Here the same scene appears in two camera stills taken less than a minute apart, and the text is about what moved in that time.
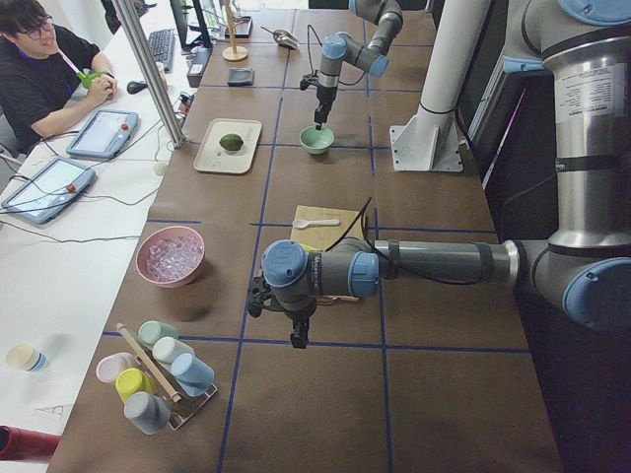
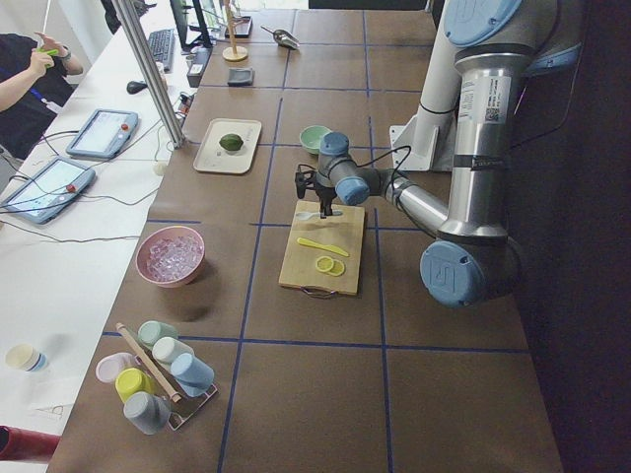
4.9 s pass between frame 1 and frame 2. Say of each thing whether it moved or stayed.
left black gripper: moved
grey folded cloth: stayed
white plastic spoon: moved
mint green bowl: stayed
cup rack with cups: stayed
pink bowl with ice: stayed
